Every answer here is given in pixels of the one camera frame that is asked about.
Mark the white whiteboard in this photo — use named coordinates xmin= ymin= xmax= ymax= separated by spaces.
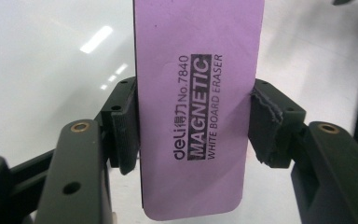
xmin=0 ymin=0 xmax=358 ymax=224

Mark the purple whiteboard eraser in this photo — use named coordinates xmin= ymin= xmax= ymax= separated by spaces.
xmin=132 ymin=0 xmax=266 ymax=222

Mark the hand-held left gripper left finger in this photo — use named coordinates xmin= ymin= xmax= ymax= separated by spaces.
xmin=94 ymin=76 xmax=142 ymax=175

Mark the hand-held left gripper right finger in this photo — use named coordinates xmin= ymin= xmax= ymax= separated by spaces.
xmin=247 ymin=78 xmax=309 ymax=169

